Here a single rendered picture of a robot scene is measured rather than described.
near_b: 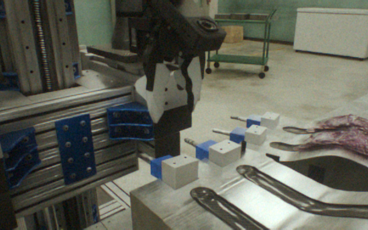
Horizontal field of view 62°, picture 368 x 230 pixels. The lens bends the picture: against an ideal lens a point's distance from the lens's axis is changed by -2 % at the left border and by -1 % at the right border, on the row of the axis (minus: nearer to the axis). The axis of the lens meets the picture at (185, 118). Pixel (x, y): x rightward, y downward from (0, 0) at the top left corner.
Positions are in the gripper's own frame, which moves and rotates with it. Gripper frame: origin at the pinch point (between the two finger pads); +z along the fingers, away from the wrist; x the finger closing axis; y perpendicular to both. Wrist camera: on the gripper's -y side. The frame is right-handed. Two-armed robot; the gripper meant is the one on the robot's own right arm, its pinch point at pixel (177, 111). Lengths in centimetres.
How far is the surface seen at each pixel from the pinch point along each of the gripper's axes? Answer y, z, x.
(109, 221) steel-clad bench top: 7.9, 20.8, 9.6
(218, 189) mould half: -6.7, 12.0, -2.8
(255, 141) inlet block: 3.6, 14.6, -26.0
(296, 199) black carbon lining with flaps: -15.6, 13.1, -11.3
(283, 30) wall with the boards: 424, 66, -692
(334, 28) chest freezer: 259, 43, -618
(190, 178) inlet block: -2.2, 11.3, -0.8
